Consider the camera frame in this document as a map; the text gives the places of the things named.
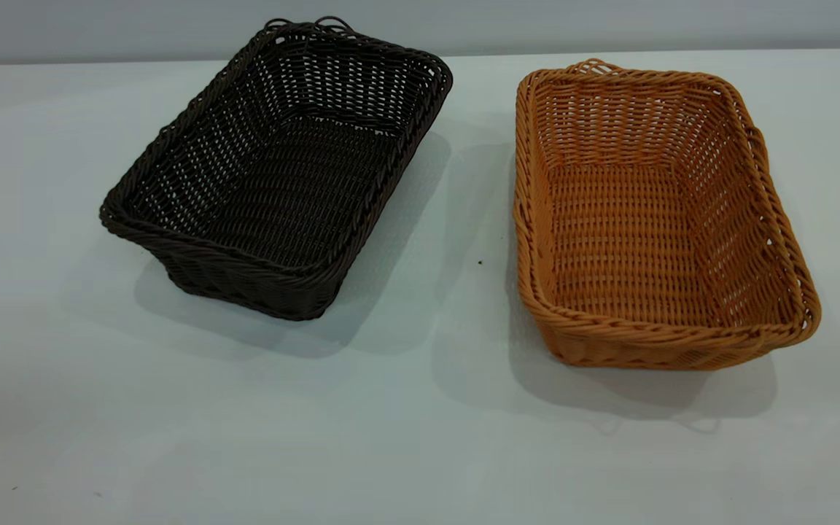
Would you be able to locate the black woven wicker basket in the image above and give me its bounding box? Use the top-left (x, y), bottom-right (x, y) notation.
top-left (98, 16), bottom-right (454, 322)

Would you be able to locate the orange woven wicker basket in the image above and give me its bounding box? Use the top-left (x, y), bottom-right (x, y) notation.
top-left (513, 58), bottom-right (823, 371)

